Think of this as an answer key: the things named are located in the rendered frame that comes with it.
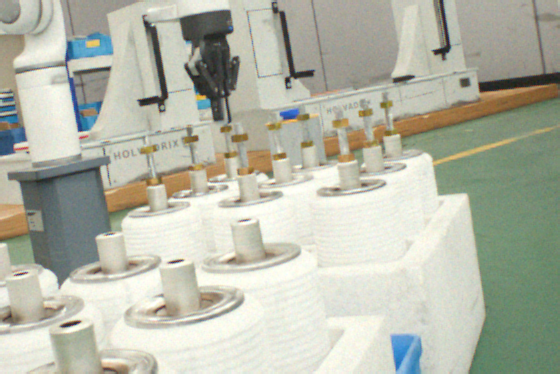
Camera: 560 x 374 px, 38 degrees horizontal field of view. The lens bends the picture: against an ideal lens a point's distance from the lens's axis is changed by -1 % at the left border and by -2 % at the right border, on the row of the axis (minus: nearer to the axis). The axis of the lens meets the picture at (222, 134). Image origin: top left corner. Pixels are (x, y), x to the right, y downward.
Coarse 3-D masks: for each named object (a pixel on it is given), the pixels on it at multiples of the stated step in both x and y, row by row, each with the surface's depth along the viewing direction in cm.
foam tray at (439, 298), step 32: (448, 224) 96; (416, 256) 82; (448, 256) 92; (352, 288) 81; (384, 288) 79; (416, 288) 78; (448, 288) 90; (480, 288) 112; (416, 320) 78; (448, 320) 87; (480, 320) 109; (448, 352) 85
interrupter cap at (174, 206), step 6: (168, 204) 99; (174, 204) 99; (180, 204) 97; (186, 204) 96; (132, 210) 98; (138, 210) 99; (144, 210) 98; (162, 210) 94; (168, 210) 94; (174, 210) 94; (132, 216) 95; (138, 216) 94; (144, 216) 94
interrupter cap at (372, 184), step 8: (336, 184) 91; (368, 184) 88; (376, 184) 85; (384, 184) 86; (320, 192) 86; (328, 192) 86; (336, 192) 84; (344, 192) 84; (352, 192) 84; (360, 192) 84
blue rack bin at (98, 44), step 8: (96, 32) 639; (80, 40) 602; (88, 40) 606; (96, 40) 610; (104, 40) 615; (72, 48) 600; (80, 48) 603; (88, 48) 607; (96, 48) 611; (104, 48) 615; (112, 48) 619; (72, 56) 601; (80, 56) 603; (88, 56) 607; (96, 56) 612
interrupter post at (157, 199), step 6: (162, 186) 96; (150, 192) 96; (156, 192) 96; (162, 192) 96; (150, 198) 96; (156, 198) 96; (162, 198) 96; (150, 204) 96; (156, 204) 96; (162, 204) 96; (150, 210) 97; (156, 210) 96
